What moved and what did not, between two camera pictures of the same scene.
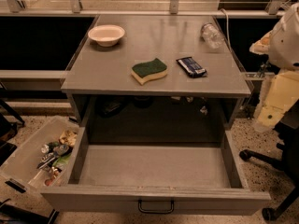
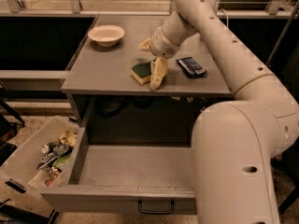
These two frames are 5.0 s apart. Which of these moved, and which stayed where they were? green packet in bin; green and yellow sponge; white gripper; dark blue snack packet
Moved: white gripper
Stayed: green packet in bin; green and yellow sponge; dark blue snack packet
